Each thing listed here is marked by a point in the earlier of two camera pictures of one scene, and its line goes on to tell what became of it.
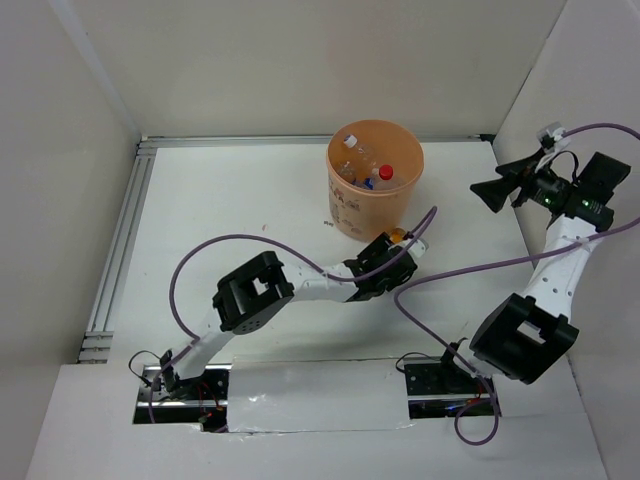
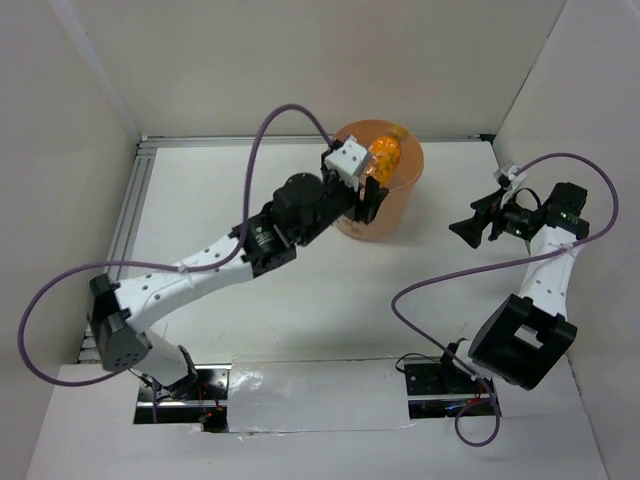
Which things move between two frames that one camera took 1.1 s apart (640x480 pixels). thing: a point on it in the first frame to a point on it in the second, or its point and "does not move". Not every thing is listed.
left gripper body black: (377, 248) to (338, 198)
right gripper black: (519, 173) to (471, 229)
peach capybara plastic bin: (373, 168) does not move
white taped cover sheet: (281, 394) does not move
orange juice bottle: (397, 234) to (384, 154)
